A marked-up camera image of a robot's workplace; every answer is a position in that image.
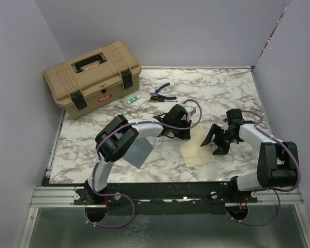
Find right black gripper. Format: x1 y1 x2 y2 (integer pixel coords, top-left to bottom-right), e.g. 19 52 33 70
201 123 238 155

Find cream paper letter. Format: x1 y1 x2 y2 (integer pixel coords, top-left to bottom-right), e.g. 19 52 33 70
179 124 215 167

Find grey paper envelope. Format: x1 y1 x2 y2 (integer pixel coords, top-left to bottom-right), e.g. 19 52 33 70
122 137 153 169

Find green white glue stick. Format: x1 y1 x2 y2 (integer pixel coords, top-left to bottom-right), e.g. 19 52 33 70
127 96 140 104

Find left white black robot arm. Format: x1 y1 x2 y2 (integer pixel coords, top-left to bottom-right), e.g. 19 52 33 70
84 104 196 204

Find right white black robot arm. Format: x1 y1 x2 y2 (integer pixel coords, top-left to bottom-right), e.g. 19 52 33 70
201 108 301 202

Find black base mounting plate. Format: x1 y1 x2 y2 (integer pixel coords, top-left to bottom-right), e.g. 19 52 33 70
74 181 257 215

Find tan plastic toolbox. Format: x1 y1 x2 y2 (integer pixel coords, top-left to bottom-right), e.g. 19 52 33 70
43 41 142 119

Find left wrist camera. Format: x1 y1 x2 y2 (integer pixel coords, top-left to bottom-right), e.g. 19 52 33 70
185 106 196 116

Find blue handled pliers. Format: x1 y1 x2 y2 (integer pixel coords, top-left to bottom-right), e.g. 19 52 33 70
150 83 170 96

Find aluminium frame rail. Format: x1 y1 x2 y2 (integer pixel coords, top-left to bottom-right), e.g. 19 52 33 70
30 187 304 208

